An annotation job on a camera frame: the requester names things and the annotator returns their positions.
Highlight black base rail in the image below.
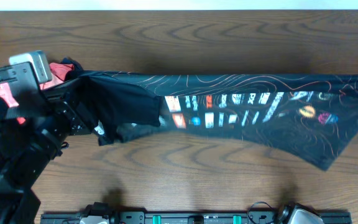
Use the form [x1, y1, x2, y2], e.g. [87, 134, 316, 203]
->
[40, 202, 352, 224]

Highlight red shirt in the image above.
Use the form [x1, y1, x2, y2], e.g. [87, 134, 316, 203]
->
[0, 62, 75, 124]

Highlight navy blue garment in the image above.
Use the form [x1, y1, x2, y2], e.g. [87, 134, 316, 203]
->
[61, 57, 83, 70]

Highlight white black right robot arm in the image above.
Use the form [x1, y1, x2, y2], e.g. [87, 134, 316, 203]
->
[273, 203, 324, 224]

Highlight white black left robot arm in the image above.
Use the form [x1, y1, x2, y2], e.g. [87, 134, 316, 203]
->
[0, 80, 92, 223]

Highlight black patterned cycling jersey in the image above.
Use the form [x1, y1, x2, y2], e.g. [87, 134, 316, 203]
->
[67, 70, 358, 170]

